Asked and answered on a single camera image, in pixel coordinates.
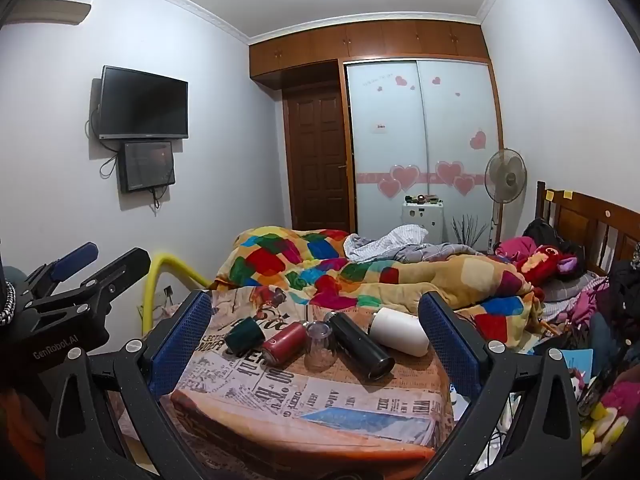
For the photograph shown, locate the yellow foam tube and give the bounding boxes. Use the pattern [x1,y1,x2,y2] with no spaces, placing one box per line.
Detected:
[141,252,211,334]

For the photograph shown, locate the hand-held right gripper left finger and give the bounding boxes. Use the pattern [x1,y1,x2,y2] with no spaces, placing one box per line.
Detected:
[45,289,226,480]

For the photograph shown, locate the black thermos bottle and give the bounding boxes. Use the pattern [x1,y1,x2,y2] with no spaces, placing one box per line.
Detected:
[324,311,396,382]

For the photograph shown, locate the pink clothing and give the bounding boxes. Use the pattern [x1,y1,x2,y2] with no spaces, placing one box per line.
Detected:
[495,236,539,262]

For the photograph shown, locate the wooden bed headboard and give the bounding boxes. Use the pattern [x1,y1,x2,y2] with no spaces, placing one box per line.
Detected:
[535,181,640,277]

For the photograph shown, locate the colourful patchwork quilt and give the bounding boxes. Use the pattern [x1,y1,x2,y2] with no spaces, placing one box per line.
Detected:
[215,226,546,342]

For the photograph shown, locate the clear glass cup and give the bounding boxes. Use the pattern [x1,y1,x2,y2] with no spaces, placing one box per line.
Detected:
[304,321,338,372]

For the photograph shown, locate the newspaper print cloth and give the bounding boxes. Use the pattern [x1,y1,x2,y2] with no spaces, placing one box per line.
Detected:
[170,285,456,461]

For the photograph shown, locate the television cable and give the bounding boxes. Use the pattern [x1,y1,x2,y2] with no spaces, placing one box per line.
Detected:
[85,104,119,179]

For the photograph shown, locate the white cup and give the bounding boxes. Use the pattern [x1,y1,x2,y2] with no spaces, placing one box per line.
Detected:
[368,307,431,357]

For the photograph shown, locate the blue book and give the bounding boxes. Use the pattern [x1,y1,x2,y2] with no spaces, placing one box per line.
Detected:
[562,347,597,377]

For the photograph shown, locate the standing fan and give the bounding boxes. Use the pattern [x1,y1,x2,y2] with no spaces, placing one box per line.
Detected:
[484,148,528,256]

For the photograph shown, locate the black wall television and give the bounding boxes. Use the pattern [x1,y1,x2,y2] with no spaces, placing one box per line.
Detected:
[97,65,190,141]

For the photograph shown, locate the dried plant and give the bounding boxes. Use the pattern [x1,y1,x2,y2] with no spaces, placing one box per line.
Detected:
[450,214,491,252]

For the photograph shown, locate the small black wall monitor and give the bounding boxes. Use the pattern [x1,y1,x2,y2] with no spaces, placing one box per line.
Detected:
[118,141,177,194]

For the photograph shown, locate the black bag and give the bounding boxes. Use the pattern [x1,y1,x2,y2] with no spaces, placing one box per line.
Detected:
[522,217,586,262]

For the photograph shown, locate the dark wooden door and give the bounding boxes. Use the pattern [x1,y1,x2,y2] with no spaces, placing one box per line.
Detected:
[282,85,351,233]

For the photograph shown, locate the dark clothing pile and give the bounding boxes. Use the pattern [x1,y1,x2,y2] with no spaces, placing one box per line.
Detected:
[594,259,640,333]

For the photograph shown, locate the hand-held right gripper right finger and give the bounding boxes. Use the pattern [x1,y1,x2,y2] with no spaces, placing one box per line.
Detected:
[417,291,586,480]

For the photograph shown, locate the wooden wardrobe with heart stickers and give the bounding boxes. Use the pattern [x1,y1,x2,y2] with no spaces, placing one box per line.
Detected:
[249,19,504,242]

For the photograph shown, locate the red plush toy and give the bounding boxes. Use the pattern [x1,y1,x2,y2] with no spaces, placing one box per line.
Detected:
[515,244,579,282]

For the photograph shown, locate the yellow plush toy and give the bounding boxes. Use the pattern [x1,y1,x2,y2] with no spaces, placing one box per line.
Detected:
[580,400,632,457]

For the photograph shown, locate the grey striped sheet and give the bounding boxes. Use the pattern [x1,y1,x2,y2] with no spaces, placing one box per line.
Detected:
[342,225,481,264]

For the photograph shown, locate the small white cabinet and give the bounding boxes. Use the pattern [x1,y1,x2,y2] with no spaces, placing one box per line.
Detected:
[401,199,445,246]

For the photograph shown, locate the white air conditioner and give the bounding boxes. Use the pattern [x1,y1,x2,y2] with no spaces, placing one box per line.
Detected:
[0,0,93,27]

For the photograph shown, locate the dark green cup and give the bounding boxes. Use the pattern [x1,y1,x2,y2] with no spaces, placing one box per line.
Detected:
[223,316,266,356]

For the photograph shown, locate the red bottle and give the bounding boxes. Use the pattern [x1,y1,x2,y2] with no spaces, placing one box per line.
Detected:
[261,321,308,365]

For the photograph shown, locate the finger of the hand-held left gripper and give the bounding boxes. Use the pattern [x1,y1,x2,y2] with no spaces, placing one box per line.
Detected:
[30,247,152,322]
[15,241,99,306]

